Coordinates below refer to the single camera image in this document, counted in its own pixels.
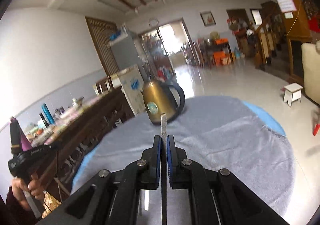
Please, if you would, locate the person's left hand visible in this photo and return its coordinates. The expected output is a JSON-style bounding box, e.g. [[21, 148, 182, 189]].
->
[[11, 173, 44, 211]]

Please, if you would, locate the purple thermos bottle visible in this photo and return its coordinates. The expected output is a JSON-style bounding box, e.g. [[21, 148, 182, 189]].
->
[[10, 117, 33, 155]]

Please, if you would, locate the carved dark wooden sideboard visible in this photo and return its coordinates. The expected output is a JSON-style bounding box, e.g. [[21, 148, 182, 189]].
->
[[36, 87, 134, 201]]

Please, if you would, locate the gold sequin bag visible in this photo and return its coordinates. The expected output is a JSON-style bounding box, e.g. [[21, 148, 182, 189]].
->
[[42, 191, 61, 218]]

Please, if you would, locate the grey tablecloth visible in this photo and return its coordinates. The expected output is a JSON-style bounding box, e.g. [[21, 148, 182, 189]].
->
[[72, 96, 295, 216]]

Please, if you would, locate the teal thermos bottle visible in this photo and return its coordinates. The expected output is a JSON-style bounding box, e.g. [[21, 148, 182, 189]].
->
[[41, 103, 55, 124]]

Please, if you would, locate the gold electric kettle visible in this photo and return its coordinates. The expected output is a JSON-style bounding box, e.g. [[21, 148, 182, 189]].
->
[[142, 79, 185, 126]]

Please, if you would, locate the white chest freezer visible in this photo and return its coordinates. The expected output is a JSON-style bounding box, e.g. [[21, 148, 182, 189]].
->
[[110, 64, 145, 116]]

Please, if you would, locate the grey refrigerator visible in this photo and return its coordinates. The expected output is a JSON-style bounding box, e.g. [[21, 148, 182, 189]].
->
[[109, 30, 147, 81]]

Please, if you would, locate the dark wooden side table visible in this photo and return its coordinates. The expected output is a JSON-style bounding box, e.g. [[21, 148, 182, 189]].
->
[[204, 39, 235, 65]]

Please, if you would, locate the small white stool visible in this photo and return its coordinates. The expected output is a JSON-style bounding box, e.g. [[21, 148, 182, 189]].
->
[[283, 83, 303, 107]]

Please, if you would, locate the red plastic chair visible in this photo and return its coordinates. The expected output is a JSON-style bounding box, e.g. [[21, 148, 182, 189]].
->
[[312, 115, 320, 136]]

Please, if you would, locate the framed flower picture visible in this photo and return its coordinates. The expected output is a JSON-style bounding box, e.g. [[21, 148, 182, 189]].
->
[[200, 11, 216, 27]]

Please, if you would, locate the wooden stair railing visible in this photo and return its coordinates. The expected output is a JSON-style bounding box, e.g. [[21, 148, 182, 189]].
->
[[251, 1, 286, 70]]

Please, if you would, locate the cream sofa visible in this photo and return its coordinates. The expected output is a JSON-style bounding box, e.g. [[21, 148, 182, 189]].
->
[[301, 41, 320, 104]]

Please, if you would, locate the round wall clock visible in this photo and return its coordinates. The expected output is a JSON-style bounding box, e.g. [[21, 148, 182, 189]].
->
[[148, 17, 159, 28]]

